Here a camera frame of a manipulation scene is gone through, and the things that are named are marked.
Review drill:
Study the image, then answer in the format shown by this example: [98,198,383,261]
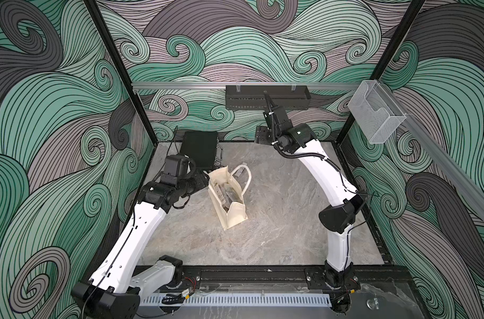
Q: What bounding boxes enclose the black wall tray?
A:
[225,85,312,111]

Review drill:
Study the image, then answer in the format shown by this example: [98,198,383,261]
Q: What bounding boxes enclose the aluminium rail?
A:
[132,81,362,90]
[380,83,484,223]

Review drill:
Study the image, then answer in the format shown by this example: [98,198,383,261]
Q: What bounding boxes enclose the clear acrylic wall holder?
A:
[348,80,406,144]

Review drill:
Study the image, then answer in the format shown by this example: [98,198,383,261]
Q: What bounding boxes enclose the black case with latches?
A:
[180,131,218,170]

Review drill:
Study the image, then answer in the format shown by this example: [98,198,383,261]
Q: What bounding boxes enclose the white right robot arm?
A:
[255,91,368,289]

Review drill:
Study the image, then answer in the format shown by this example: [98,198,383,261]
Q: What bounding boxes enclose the black enclosure corner post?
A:
[334,0,425,146]

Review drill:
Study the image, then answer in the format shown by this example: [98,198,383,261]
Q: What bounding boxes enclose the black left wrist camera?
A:
[160,154,196,183]

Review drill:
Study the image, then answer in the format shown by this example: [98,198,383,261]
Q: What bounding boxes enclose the white slotted cable duct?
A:
[141,292,332,308]

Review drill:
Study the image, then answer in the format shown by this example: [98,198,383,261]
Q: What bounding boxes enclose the black left corner post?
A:
[83,0,158,148]

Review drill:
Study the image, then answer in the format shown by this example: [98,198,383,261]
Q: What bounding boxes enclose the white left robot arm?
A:
[71,171,210,318]

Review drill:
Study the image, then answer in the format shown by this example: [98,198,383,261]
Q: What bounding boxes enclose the aluminium back rail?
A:
[132,81,362,90]

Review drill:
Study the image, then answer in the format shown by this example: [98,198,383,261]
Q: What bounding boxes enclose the cream canvas tote bag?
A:
[208,164,252,231]

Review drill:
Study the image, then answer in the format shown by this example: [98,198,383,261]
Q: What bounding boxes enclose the clear compass case green label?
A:
[219,183,242,212]

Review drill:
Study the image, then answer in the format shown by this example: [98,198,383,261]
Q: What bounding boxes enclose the aluminium right rail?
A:
[380,83,484,223]

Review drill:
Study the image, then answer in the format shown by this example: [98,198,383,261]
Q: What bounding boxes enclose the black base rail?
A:
[179,265,412,291]

